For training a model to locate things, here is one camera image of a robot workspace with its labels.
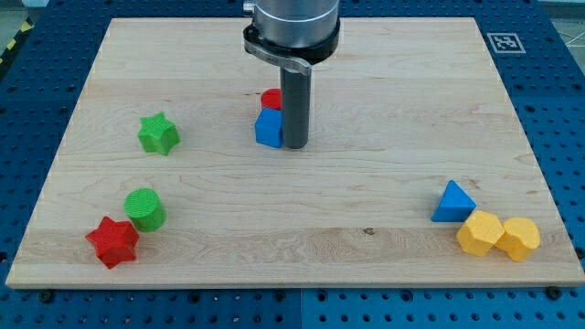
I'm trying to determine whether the red circle block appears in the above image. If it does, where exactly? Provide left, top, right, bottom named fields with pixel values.
left=261, top=88, right=282, bottom=111

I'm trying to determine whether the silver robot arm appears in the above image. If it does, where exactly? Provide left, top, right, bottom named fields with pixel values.
left=242, top=0, right=340, bottom=77

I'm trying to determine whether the blue pentagon block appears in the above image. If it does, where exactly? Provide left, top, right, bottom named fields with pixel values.
left=254, top=108, right=282, bottom=148

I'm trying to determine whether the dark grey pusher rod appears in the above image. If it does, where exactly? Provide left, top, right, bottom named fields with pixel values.
left=280, top=68, right=311, bottom=149

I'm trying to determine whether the wooden board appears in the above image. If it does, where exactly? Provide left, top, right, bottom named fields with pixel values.
left=6, top=17, right=584, bottom=290

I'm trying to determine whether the green star block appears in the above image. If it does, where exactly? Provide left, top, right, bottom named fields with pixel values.
left=137, top=111, right=181, bottom=156

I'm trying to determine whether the green cylinder block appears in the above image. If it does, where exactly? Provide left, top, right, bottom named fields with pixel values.
left=123, top=188, right=166, bottom=232

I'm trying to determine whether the blue triangle block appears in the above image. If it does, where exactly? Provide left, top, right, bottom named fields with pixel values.
left=431, top=180, right=476, bottom=222

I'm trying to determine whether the red star block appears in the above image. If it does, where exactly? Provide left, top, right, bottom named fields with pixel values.
left=85, top=217, right=139, bottom=270

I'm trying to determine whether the yellow hexagon block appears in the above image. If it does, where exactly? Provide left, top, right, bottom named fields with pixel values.
left=456, top=210, right=505, bottom=257

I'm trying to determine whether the yellow heart block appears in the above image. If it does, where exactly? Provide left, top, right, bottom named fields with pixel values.
left=495, top=217, right=541, bottom=262

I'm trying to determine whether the white fiducial marker tag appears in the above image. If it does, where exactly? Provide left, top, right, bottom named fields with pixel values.
left=487, top=32, right=526, bottom=54

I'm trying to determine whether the black yellow hazard tape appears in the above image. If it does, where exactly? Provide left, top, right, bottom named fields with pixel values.
left=1, top=17, right=35, bottom=67

